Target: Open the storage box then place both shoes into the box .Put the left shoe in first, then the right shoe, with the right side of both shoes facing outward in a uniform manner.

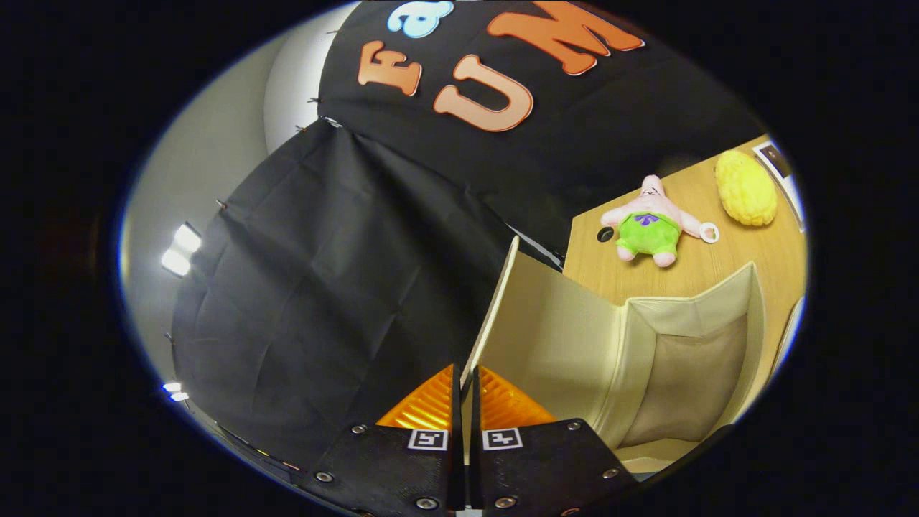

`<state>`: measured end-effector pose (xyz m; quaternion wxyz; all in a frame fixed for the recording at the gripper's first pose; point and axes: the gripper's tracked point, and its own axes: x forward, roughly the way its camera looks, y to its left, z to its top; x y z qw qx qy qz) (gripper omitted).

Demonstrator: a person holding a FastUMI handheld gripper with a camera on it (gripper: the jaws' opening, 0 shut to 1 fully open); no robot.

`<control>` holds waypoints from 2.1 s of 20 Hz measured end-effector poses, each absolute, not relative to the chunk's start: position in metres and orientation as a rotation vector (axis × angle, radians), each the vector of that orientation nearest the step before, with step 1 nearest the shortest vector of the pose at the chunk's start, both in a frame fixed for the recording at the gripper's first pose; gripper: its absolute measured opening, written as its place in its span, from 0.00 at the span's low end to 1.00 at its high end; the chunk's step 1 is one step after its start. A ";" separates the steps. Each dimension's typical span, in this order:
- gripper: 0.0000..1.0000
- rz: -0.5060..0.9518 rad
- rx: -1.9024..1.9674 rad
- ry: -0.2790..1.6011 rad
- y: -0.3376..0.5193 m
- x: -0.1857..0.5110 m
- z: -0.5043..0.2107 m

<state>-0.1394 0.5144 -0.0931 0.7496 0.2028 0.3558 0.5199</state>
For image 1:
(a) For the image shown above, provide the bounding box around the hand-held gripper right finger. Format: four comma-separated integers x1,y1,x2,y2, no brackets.
468,365,638,516

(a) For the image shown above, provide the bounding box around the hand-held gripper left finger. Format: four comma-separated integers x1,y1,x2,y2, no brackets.
300,364,466,516

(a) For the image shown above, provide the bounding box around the beige fabric storage box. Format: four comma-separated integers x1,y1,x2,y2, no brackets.
459,236,769,475

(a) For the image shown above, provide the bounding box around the pink starfish plush toy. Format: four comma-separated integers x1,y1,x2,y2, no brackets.
600,174,720,269

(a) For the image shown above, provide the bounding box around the yellow round plush toy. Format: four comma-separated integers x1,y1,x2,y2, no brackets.
714,149,779,228

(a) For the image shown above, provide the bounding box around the white book with dark portrait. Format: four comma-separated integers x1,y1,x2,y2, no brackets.
752,139,807,234

